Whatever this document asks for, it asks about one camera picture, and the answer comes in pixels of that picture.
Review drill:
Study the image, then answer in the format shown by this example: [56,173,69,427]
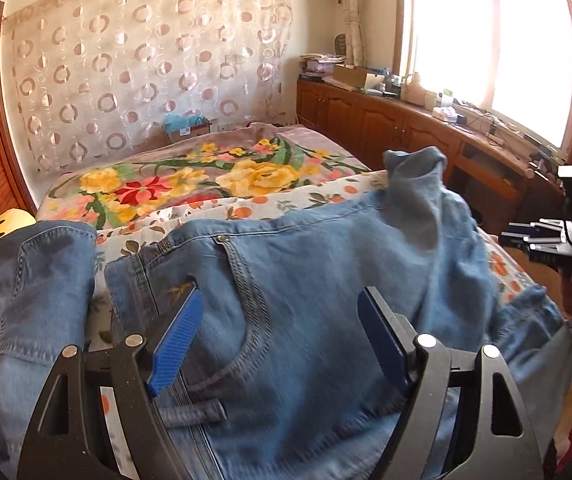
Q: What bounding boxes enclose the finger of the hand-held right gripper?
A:
[528,242,572,267]
[500,219,569,248]

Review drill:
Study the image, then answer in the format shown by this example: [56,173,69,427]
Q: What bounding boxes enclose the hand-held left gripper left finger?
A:
[16,287,204,480]

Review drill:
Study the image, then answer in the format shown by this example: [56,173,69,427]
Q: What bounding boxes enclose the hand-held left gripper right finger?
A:
[357,286,544,480]

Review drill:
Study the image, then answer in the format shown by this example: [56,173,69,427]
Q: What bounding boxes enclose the embroidered blue denim pants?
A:
[104,146,572,480]

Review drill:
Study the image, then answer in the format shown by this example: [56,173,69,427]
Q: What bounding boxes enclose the plain blue denim pants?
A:
[0,220,99,466]

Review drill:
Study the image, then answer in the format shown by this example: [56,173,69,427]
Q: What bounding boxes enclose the black electronic device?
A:
[528,145,559,176]

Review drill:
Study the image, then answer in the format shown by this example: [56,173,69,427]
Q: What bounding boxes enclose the orange print bed sheet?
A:
[86,172,529,461]

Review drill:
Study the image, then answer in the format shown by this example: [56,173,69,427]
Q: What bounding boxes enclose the white plastic jug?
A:
[400,72,427,106]

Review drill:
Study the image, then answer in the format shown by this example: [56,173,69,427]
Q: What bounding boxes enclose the floral blanket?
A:
[36,122,371,231]

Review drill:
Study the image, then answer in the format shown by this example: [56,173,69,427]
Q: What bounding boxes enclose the long wooden cabinet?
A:
[296,77,567,221]

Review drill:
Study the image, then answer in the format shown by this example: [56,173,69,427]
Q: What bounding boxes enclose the yellow plush toy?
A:
[0,208,36,321]

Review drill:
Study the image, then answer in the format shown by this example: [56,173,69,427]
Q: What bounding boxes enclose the window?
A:
[393,0,572,151]

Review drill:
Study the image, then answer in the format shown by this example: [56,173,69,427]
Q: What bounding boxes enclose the small cardboard box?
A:
[168,117,217,138]

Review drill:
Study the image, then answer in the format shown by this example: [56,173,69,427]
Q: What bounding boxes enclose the open cardboard box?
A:
[333,64,381,91]

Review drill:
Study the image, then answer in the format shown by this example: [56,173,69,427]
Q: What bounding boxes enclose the pile of papers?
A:
[298,52,347,81]

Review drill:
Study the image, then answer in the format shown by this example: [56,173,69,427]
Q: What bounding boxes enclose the beige window curtain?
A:
[338,0,367,68]

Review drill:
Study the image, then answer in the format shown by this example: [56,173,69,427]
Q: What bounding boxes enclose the circle pattern sheer curtain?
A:
[3,0,294,173]

